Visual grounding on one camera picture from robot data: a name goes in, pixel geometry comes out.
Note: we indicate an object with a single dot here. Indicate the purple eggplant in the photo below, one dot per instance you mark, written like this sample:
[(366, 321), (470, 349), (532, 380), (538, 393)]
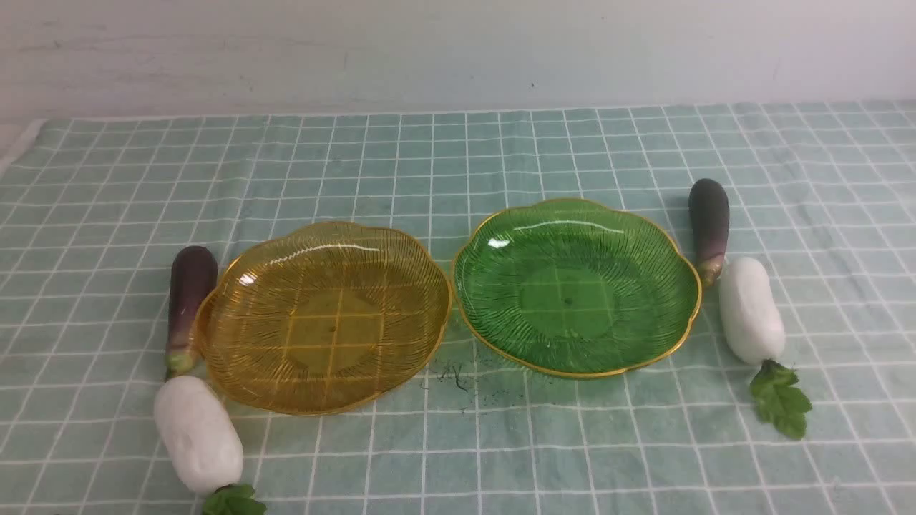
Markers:
[(709, 212), (193, 276)]

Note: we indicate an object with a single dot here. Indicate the white radish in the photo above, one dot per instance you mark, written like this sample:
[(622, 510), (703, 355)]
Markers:
[(755, 333), (204, 447)]

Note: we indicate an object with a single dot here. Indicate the green plastic plate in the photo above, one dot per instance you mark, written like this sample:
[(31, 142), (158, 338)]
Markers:
[(574, 289)]

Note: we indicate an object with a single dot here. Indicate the amber plastic plate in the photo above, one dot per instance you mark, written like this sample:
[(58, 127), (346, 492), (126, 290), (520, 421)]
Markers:
[(325, 319)]

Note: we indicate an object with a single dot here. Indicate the green checkered tablecloth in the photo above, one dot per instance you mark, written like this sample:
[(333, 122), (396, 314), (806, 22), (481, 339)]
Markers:
[(823, 194)]

